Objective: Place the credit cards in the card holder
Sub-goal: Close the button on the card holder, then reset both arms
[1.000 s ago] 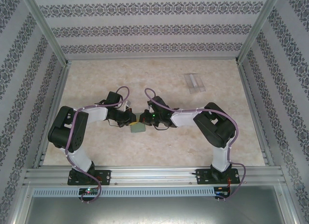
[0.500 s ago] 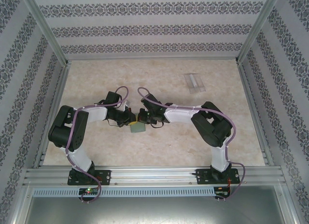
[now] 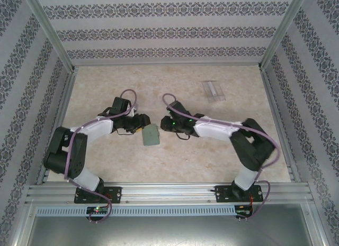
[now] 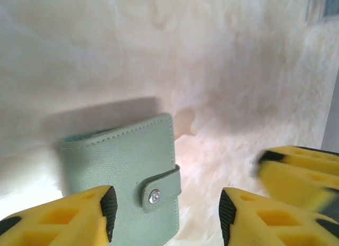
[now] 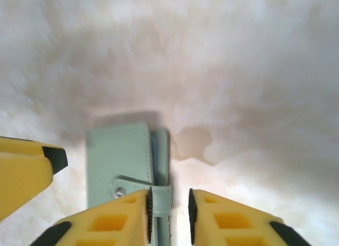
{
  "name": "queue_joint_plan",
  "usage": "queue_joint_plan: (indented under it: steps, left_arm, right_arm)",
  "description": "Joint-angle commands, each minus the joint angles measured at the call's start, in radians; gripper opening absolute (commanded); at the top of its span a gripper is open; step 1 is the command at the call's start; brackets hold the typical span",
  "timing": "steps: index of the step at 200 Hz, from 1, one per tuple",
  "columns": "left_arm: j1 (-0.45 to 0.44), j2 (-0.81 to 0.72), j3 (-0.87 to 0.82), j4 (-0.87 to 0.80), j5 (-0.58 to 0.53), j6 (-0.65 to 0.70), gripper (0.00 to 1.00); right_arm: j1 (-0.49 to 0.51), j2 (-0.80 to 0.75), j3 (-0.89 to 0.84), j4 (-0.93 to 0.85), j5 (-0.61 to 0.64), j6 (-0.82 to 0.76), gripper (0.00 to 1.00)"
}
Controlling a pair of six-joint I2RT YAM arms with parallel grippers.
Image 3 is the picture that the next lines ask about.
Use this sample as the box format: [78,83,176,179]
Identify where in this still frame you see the green card holder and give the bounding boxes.
[141,124,162,146]

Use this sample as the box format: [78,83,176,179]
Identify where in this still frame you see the clear plastic card stand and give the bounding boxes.
[202,81,227,104]

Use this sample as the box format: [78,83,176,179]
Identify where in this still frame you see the grey metal sheet panel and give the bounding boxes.
[15,203,326,246]

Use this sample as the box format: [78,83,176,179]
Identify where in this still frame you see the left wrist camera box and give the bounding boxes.
[126,102,139,117]

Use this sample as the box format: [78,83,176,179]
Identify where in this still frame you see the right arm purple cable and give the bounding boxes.
[162,93,281,222]

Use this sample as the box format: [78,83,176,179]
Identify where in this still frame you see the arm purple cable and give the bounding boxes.
[162,93,281,222]
[63,89,138,223]

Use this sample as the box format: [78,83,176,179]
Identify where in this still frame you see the aluminium back rail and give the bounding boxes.
[74,61,262,68]

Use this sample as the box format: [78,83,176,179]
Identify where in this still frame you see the aluminium side rail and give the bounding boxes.
[37,67,77,185]
[261,67,301,182]

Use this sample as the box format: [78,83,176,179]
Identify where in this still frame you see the aluminium mounting rail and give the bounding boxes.
[25,181,315,204]

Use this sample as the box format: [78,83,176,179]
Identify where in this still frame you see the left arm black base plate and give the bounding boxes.
[74,187,122,204]

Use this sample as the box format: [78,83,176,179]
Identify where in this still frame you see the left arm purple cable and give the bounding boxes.
[63,89,138,223]

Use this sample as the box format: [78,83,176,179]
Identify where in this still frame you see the slotted grey cable duct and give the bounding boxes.
[35,205,236,216]

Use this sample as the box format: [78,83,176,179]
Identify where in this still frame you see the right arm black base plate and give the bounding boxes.
[215,184,264,204]

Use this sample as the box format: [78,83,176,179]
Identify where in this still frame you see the aluminium frame post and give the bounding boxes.
[258,0,310,71]
[20,0,77,73]

